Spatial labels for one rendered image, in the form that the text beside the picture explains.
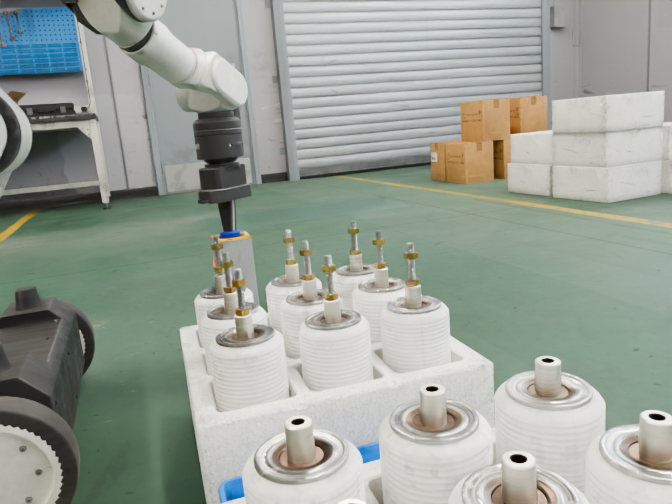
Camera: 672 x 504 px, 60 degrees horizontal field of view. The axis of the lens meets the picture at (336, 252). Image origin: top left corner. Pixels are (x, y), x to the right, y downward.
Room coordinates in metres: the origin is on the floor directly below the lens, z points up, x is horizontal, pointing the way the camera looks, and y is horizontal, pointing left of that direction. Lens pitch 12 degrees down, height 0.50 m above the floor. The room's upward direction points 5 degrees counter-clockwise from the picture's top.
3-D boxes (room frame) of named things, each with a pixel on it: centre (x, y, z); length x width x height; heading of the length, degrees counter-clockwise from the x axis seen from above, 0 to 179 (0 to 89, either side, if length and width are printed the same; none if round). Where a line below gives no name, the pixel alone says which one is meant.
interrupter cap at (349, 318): (0.75, 0.01, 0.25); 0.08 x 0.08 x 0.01
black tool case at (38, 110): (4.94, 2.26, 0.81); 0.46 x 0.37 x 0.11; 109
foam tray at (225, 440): (0.86, 0.05, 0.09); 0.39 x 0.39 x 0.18; 17
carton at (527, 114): (4.72, -1.56, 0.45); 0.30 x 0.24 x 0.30; 17
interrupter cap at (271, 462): (0.42, 0.04, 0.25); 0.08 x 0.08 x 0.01
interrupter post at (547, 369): (0.49, -0.18, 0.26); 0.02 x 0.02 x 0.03
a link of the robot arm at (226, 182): (1.12, 0.20, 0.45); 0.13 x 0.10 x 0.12; 151
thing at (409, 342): (0.78, -0.10, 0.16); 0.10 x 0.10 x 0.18
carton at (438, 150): (4.85, -1.03, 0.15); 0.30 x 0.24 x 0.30; 108
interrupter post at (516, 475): (0.35, -0.11, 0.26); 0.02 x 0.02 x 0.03
